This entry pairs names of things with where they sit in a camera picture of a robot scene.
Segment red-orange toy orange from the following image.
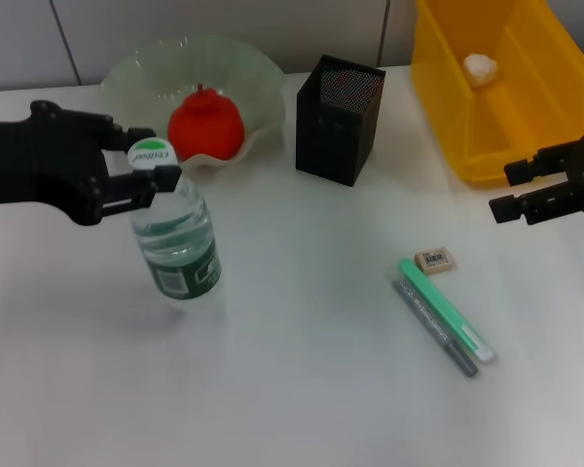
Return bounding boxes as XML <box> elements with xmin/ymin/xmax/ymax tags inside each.
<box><xmin>167</xmin><ymin>83</ymin><xmax>247</xmax><ymax>162</ymax></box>

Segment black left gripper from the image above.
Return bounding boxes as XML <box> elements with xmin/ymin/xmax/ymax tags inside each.
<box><xmin>0</xmin><ymin>99</ymin><xmax>183</xmax><ymax>228</ymax></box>

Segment yellow plastic bin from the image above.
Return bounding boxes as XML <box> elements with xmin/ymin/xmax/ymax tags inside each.
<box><xmin>410</xmin><ymin>0</ymin><xmax>584</xmax><ymax>189</ymax></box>

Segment beige eraser with barcode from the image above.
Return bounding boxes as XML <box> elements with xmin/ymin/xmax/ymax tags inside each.
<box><xmin>413</xmin><ymin>247</ymin><xmax>455</xmax><ymax>277</ymax></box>

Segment white paper ball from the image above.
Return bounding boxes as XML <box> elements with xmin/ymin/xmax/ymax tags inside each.
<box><xmin>461</xmin><ymin>52</ymin><xmax>498</xmax><ymax>89</ymax></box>

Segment clear bottle with green label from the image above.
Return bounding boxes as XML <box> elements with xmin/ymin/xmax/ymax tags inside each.
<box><xmin>128</xmin><ymin>138</ymin><xmax>224</xmax><ymax>302</ymax></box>

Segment translucent wavy glass fruit bowl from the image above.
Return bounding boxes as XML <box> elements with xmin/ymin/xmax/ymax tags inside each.
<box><xmin>99</xmin><ymin>34</ymin><xmax>287</xmax><ymax>172</ymax></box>

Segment grey marker pen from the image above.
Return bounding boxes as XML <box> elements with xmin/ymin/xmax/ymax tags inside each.
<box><xmin>391</xmin><ymin>279</ymin><xmax>479</xmax><ymax>377</ymax></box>

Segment mint green pen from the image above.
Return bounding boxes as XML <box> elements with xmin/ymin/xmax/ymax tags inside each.
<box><xmin>397</xmin><ymin>257</ymin><xmax>496</xmax><ymax>362</ymax></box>

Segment black mesh pen holder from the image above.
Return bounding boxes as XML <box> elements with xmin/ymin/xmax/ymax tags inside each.
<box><xmin>295</xmin><ymin>54</ymin><xmax>386</xmax><ymax>188</ymax></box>

